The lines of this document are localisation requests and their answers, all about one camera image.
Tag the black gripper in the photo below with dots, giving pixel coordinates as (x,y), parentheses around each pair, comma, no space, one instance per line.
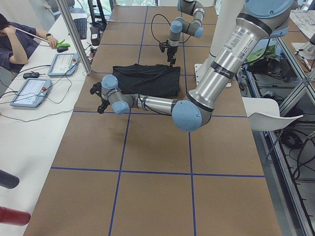
(104,101)
(172,50)

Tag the black graphic t-shirt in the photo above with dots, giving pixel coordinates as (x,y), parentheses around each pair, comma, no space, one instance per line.
(153,80)

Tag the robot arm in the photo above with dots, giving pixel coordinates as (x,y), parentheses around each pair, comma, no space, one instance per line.
(241,26)
(179,25)

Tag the upper teach pendant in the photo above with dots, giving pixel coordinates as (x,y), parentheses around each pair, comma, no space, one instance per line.
(63,64)

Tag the teach pendant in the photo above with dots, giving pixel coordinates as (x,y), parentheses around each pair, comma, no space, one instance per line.
(63,64)
(32,93)

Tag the lower teach pendant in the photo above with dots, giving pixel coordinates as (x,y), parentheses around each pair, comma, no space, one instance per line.
(32,93)

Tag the black computer mouse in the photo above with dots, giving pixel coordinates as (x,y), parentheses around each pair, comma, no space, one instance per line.
(61,49)

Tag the black monitor stand device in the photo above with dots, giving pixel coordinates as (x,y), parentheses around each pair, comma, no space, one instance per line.
(97,15)

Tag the black keyboard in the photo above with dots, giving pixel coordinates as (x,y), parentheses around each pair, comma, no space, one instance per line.
(81,26)

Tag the white plastic chair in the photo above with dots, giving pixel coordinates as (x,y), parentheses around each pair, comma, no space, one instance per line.
(264,114)

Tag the seated person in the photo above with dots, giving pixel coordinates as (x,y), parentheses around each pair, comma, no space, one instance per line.
(17,44)

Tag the black bottle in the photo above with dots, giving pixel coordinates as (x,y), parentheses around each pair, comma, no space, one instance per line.
(8,180)

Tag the red bottle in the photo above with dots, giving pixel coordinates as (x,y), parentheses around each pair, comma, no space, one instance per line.
(14,217)

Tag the white pedestal column base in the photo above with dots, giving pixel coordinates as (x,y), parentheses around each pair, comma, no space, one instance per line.
(225,24)

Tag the green handled tool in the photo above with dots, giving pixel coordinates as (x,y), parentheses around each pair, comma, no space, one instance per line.
(62,43)

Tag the aluminium frame post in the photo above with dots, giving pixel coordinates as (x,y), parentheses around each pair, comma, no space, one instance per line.
(63,8)

